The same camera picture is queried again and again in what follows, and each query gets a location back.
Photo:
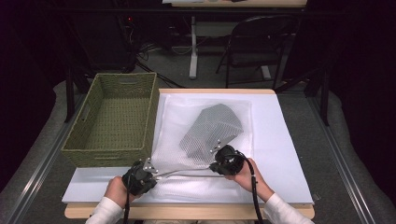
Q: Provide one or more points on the light wooden table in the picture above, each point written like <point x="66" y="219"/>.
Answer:
<point x="186" y="212"/>

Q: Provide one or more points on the person's right hand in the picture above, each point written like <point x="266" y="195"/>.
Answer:
<point x="249" y="180"/>

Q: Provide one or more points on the green woven basket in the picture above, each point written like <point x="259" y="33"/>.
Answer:
<point x="118" y="118"/>

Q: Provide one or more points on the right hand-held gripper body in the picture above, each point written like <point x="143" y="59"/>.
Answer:
<point x="230" y="161"/>

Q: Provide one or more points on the black cabinet with red light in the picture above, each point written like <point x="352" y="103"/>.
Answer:
<point x="109" y="40"/>

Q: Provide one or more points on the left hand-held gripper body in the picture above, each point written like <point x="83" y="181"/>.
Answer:
<point x="138" y="180"/>

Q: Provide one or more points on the white desk leg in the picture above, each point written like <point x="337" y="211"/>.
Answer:
<point x="193" y="46"/>

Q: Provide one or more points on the white mesh laundry bag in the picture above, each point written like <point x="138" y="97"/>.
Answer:
<point x="177" y="124"/>

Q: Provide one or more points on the person's left hand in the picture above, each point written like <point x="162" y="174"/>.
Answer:
<point x="115" y="191"/>

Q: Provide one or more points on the silver metal rail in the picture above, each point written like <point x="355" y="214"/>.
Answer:
<point x="43" y="158"/>
<point x="339" y="155"/>

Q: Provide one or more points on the black folding chair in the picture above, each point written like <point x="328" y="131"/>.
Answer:
<point x="258" y="46"/>

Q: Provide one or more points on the black cloth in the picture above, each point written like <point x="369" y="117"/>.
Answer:
<point x="211" y="127"/>

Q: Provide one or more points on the black metal stand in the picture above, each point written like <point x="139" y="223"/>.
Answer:
<point x="69" y="96"/>

